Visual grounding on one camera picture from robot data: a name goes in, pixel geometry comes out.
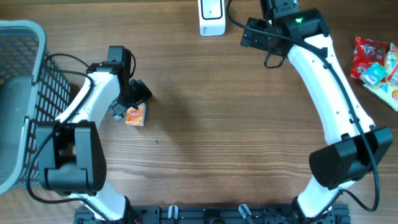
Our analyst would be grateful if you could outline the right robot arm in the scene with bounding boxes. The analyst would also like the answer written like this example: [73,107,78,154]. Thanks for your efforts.
[241,7,393,223]

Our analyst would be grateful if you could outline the white barcode scanner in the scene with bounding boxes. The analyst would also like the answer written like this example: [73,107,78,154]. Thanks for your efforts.
[198,0,226,37]

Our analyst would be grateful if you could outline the grey plastic mesh basket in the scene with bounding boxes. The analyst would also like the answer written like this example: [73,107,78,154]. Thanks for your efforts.
[1,20,71,194]

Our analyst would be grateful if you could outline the orange tissue pack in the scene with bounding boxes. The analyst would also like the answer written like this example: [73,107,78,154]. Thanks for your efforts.
[126,103,146,126]

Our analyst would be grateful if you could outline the red snack bag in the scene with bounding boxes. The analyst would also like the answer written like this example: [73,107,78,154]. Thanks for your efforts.
[350,36,387,79]

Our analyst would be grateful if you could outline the green tissue pack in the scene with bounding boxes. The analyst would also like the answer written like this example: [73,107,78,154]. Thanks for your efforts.
[359,62,387,86]

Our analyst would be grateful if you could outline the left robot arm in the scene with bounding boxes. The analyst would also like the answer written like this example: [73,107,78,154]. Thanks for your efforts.
[26,60,151,223]

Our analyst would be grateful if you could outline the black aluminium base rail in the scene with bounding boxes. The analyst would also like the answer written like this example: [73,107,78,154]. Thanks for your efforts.
[73,204,351,224]

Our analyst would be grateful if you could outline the yellow wet wipes pack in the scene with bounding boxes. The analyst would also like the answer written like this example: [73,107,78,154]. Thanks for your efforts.
[363,43,397,111]

